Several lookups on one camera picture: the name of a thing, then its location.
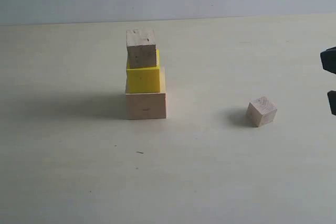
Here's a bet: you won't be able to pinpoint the medium wooden cube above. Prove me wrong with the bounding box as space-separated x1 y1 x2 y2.
126 28 157 69

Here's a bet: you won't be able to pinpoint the yellow cube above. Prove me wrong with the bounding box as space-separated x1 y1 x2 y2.
126 49 161 93

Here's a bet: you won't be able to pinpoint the large wooden cube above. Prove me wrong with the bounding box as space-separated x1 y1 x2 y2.
125 66 167 121

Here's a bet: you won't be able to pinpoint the small wooden cube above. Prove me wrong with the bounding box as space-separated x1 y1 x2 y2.
246 96 277 127

